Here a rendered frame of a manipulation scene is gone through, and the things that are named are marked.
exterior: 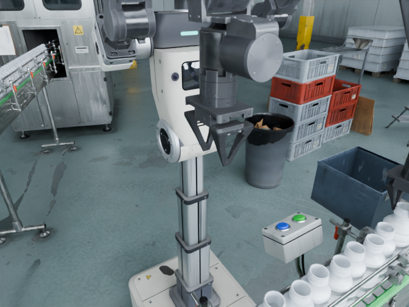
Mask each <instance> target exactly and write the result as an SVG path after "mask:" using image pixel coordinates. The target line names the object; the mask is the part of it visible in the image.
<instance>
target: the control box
mask: <svg viewBox="0 0 409 307"><path fill-rule="evenodd" d="M297 214H302V215H303V216H304V217H305V219H304V220H303V221H295V220H293V217H294V216H295V215H297ZM280 222H285V223H288V228H286V229H278V228H277V224H278V223H280ZM262 234H263V240H264V247H265V252H266V253H267V254H269V255H271V256H273V257H275V258H277V259H278V260H280V261H282V262H284V263H286V264H287V263H289V262H291V261H292V260H295V268H296V271H297V274H298V277H299V278H301V277H303V276H304V275H305V274H306V273H305V268H304V254H305V253H306V252H308V251H309V250H311V249H313V248H314V247H316V246H318V245H320V244H322V243H323V231H322V226H321V219H320V218H317V217H313V216H310V215H308V214H304V213H300V212H297V213H295V214H292V215H290V216H288V217H286V218H284V219H282V220H280V221H278V222H275V223H273V224H271V225H269V226H267V227H265V228H263V229H262ZM300 256H301V263H302V270H301V266H300Z"/></svg>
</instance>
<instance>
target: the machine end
mask: <svg viewBox="0 0 409 307"><path fill-rule="evenodd" d="M100 13H103V5H102V0H0V24H9V26H10V30H11V33H12V37H13V41H14V44H15V48H16V52H17V55H0V68H1V67H2V66H4V65H6V64H7V63H9V62H11V61H12V60H14V59H16V58H18V57H20V56H21V55H24V54H26V52H29V51H31V50H32V49H34V48H36V47H37V46H40V45H41V44H45V45H47V44H46V43H49V41H50V43H51V42H52V40H57V41H55V42H54V43H57V42H58V41H59V43H57V44H56V45H60V47H61V52H62V56H63V61H64V66H62V67H61V69H60V70H59V71H58V72H57V73H56V75H54V76H53V78H51V80H50V81H49V82H50V84H49V85H46V90H47V95H48V98H49V102H50V105H51V109H52V114H53V117H54V121H55V125H56V128H63V127H77V126H86V125H100V124H105V128H103V129H102V130H103V131H104V132H108V131H110V130H111V127H108V126H107V125H108V124H111V121H112V118H113V108H114V96H115V89H114V87H115V83H114V80H113V73H112V71H102V69H101V67H100V63H99V59H98V56H97V52H96V49H95V45H94V42H93V38H92V35H91V33H92V30H93V25H94V22H95V19H96V16H97V14H100ZM56 48H58V46H56ZM11 126H12V129H13V130H14V132H22V134H23V135H21V136H20V137H19V138H20V139H26V138H29V137H30V135H26V134H25V133H24V132H25V131H29V130H43V129H51V128H52V126H51V122H50V119H49V115H48V112H47V108H46V104H45V101H44V96H43V92H42V90H41V91H40V92H39V93H38V94H37V96H35V97H34V98H33V100H32V101H31V102H30V103H29V104H28V105H27V107H26V108H25V109H24V110H23V111H22V112H21V113H20V114H19V115H18V116H17V117H16V119H15V120H14V121H13V122H12V123H11Z"/></svg>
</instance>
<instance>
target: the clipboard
mask: <svg viewBox="0 0 409 307"><path fill-rule="evenodd" d="M0 55H17V52H16V48H15V44H14V41H13V37H12V33H11V30H10V26H9V24H0Z"/></svg>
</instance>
